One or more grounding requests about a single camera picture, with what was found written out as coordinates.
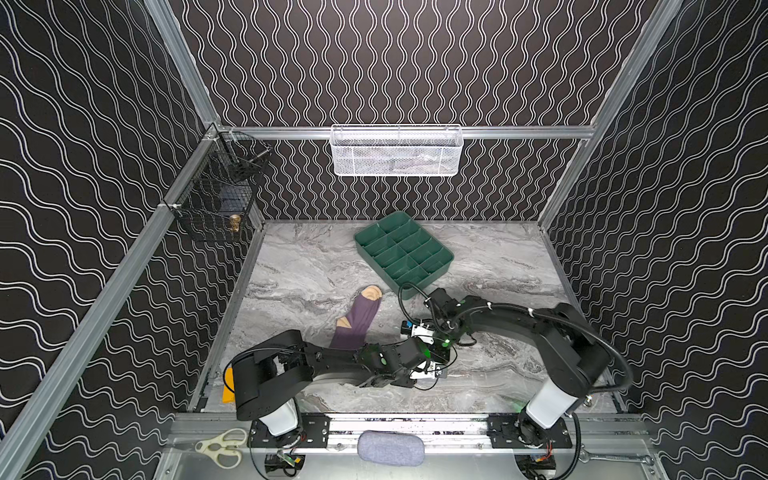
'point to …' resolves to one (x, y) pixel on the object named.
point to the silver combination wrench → (585, 456)
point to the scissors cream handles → (223, 447)
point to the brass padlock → (235, 220)
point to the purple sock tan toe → (351, 331)
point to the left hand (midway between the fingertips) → (422, 367)
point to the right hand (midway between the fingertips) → (426, 357)
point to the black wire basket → (213, 205)
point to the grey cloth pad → (391, 448)
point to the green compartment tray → (404, 251)
